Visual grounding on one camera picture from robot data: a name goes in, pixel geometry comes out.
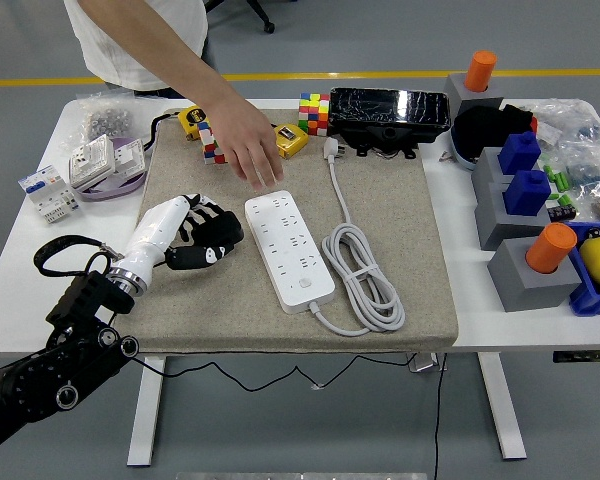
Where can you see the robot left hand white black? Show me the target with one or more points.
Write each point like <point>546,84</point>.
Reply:
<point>152,230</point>

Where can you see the person's left hand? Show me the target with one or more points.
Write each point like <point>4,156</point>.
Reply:
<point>247,142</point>

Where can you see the black plug adapter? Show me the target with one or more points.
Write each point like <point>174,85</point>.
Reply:
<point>233,229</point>

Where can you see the white power strip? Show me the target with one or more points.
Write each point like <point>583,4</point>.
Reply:
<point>290,250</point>

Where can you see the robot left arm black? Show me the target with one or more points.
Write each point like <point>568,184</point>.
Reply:
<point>70,325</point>

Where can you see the person's left forearm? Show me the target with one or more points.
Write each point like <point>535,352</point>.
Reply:
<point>180,60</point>

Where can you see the cube puzzle with white face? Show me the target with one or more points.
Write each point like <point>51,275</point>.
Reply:
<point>210,147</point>

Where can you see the yellow tape measure black clip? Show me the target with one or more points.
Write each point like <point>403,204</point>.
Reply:
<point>295,142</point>

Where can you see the yellow tape measure black label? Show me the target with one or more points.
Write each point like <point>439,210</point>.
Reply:
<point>192,117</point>

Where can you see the tall multicolour cube puzzle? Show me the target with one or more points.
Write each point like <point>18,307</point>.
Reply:
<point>314,115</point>

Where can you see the white blue circuit breaker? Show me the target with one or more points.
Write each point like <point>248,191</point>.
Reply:
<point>45,195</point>

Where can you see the clear bag of metal nuts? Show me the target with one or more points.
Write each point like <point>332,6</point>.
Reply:
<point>107,120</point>

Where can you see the black office chair base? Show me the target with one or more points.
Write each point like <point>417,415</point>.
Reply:
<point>262,17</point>

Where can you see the glossy black box device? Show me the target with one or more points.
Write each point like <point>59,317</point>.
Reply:
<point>380,107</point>

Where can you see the person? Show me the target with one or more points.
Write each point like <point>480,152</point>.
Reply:
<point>100,65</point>

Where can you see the grey-brown mat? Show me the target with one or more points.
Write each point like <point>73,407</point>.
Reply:
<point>405,200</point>

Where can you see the white table leg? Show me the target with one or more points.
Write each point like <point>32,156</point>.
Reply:
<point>145,415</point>
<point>502,410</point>

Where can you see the small metal clip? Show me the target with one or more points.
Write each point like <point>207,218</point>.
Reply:
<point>446,157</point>

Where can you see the white blue round case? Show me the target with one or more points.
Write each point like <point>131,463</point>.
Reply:
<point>462,157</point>

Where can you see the grey block with hole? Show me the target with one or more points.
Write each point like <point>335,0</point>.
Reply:
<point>457,92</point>
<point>520,290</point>

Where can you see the black cloth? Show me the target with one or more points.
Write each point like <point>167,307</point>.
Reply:
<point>480,130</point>

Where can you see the grey block base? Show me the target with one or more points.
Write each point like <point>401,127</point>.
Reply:
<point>495,220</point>
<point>485,170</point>

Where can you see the orange cylinder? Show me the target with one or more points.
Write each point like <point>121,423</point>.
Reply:
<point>550,247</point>
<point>480,70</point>

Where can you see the blue block with knob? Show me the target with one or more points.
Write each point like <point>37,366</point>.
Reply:
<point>519,152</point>
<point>527,192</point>

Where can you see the green plastic pieces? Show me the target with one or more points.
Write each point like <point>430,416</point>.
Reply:
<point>557,177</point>

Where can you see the small black terminal block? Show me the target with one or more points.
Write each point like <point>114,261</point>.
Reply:
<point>562,212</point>

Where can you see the clear bag of small parts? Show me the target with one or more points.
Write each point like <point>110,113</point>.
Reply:
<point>570,120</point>

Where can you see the clear bag of blue parts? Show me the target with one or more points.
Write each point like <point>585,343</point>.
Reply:
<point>587,172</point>

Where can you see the blue plastic bin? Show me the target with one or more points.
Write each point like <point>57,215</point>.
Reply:
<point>587,300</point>

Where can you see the black table control panel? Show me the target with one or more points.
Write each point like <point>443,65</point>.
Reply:
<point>585,356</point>

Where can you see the white wall switch panel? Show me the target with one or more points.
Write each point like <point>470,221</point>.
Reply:
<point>130,157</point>

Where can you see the white wall socket panel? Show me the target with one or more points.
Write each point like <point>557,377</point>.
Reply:
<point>92,162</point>

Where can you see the metal bracket under table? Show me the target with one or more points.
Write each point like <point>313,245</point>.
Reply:
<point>425,362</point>

